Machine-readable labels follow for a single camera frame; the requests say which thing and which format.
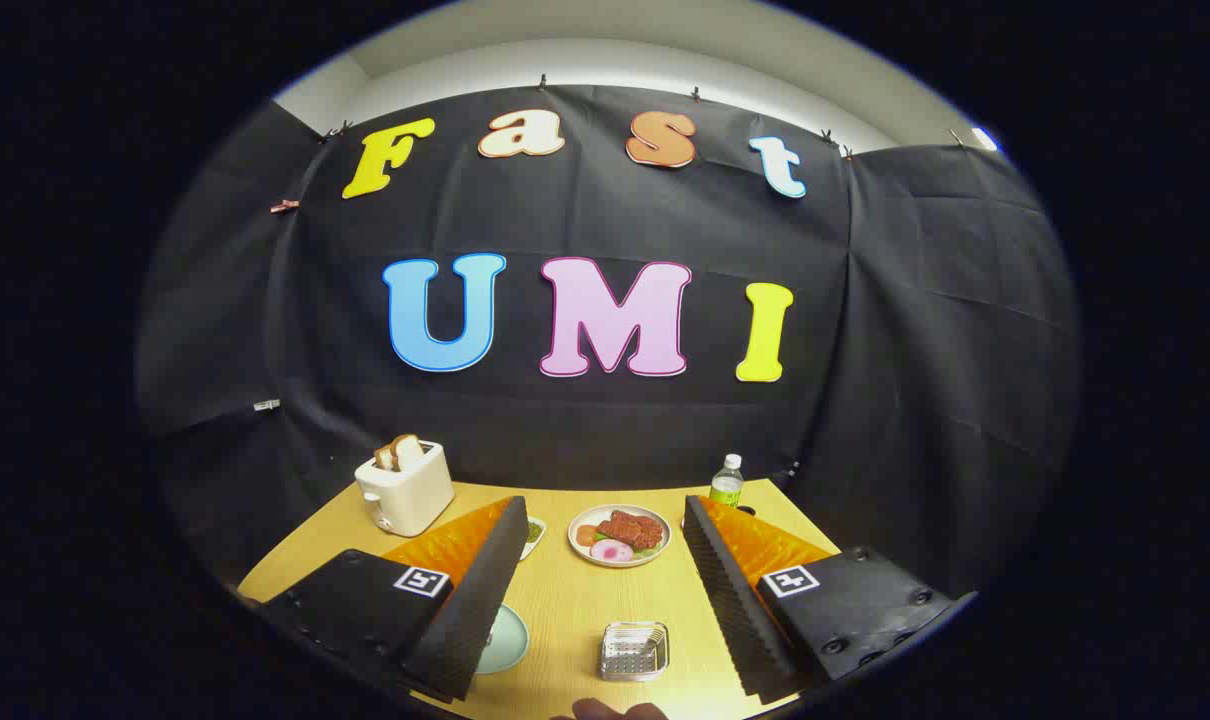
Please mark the perforated metal tray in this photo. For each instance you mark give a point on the perforated metal tray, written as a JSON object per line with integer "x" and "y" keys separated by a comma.
{"x": 633, "y": 655}

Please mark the green label drink bottle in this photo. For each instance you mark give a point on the green label drink bottle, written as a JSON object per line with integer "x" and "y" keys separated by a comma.
{"x": 727, "y": 485}

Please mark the white round food plate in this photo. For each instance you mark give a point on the white round food plate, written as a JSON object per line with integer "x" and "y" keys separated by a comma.
{"x": 582, "y": 553}

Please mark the green lettuce leaf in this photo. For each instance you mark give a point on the green lettuce leaf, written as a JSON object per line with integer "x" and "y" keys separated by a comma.
{"x": 647, "y": 552}

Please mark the large toast bread slice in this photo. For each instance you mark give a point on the large toast bread slice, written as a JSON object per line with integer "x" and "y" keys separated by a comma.
{"x": 408, "y": 452}

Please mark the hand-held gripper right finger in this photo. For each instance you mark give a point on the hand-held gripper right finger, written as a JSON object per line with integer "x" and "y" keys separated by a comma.
{"x": 735, "y": 620}

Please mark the cream white toaster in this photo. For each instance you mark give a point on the cream white toaster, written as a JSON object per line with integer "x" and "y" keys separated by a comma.
{"x": 410, "y": 495}

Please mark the white divided bean dish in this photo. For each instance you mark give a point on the white divided bean dish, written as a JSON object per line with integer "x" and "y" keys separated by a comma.
{"x": 535, "y": 533}

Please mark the pink ham slice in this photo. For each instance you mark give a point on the pink ham slice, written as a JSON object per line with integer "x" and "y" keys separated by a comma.
{"x": 612, "y": 551}

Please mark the teal round plate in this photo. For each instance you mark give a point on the teal round plate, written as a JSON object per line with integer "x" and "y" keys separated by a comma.
{"x": 505, "y": 640}

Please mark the orange tomato slice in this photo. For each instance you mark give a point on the orange tomato slice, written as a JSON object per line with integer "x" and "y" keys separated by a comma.
{"x": 587, "y": 535}

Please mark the brown steak piece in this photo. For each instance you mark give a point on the brown steak piece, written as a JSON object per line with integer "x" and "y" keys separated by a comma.
{"x": 633, "y": 527}

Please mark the small toast bread slice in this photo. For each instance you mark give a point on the small toast bread slice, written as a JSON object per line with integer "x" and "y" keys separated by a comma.
{"x": 384, "y": 457}

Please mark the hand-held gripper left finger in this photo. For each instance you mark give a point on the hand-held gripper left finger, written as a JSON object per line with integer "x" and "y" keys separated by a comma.
{"x": 475, "y": 610}

